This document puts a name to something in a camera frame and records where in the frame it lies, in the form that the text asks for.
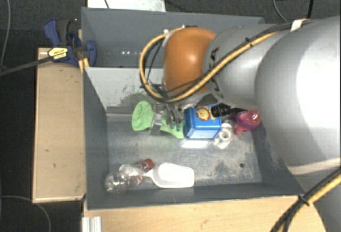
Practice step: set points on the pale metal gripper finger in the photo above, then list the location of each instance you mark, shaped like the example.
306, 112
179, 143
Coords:
157, 122

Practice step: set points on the light green cloth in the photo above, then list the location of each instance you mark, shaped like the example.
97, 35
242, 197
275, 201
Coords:
141, 117

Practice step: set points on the grey metal bin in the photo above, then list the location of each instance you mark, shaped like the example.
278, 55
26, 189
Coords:
160, 153

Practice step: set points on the blue box with yellow print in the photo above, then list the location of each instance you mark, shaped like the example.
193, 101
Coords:
203, 127

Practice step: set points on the white plastic scoop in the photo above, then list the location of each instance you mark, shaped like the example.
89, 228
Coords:
174, 175

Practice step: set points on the clear plastic bottle red cap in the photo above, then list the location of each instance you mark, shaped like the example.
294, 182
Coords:
123, 178

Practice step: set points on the pink and purple toy cup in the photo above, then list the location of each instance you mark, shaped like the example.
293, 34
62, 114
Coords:
249, 120

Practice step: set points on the pale wood flat board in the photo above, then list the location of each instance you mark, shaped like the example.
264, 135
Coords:
60, 132

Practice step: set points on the black cylinder on white bracket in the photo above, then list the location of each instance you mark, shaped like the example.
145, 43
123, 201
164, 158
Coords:
219, 110

